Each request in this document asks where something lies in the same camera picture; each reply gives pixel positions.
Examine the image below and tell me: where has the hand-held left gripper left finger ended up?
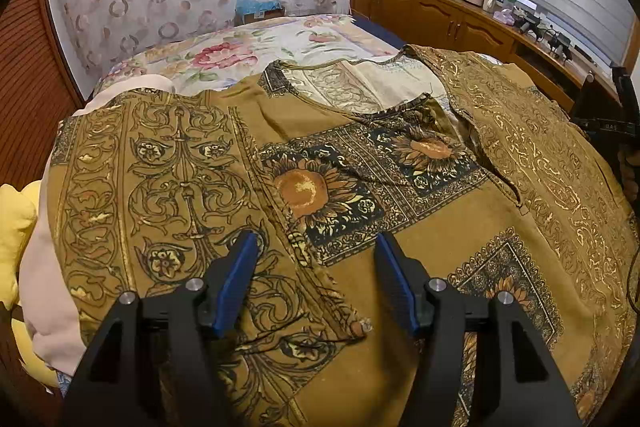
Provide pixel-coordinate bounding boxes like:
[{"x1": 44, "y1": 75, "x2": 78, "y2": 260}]
[{"x1": 60, "y1": 230, "x2": 260, "y2": 427}]

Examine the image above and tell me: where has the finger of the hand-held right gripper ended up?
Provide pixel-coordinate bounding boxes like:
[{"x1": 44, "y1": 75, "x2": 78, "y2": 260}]
[{"x1": 571, "y1": 72, "x2": 599, "y2": 124}]

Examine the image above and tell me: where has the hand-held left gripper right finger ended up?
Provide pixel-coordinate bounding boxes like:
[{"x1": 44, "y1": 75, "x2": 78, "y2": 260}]
[{"x1": 374, "y1": 234, "x2": 584, "y2": 427}]

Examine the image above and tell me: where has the mustard patterned shirt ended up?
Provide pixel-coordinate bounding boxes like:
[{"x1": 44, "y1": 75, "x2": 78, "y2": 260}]
[{"x1": 47, "y1": 44, "x2": 638, "y2": 427}]

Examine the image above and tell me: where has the person's right hand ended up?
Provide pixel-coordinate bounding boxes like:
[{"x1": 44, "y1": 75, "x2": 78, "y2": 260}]
[{"x1": 618, "y1": 147, "x2": 640, "y2": 200}]

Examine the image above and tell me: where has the wooden cabinet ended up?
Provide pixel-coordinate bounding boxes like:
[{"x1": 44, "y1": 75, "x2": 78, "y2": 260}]
[{"x1": 349, "y1": 0, "x2": 623, "y2": 112}]

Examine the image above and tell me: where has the beige pink folded cloth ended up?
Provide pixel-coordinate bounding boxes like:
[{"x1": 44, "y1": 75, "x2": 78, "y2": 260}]
[{"x1": 19, "y1": 74, "x2": 177, "y2": 369}]

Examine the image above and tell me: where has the navy blue sheet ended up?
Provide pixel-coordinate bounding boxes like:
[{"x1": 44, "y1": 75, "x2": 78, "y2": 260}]
[{"x1": 352, "y1": 18, "x2": 403, "y2": 52}]

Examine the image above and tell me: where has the pink rose floral bedspread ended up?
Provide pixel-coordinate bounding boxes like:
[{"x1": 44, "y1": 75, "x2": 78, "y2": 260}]
[{"x1": 92, "y1": 13, "x2": 401, "y2": 100}]

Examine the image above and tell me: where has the cardboard box with blue bag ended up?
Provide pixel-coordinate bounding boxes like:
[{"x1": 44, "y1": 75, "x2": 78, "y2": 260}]
[{"x1": 234, "y1": 0, "x2": 287, "y2": 26}]

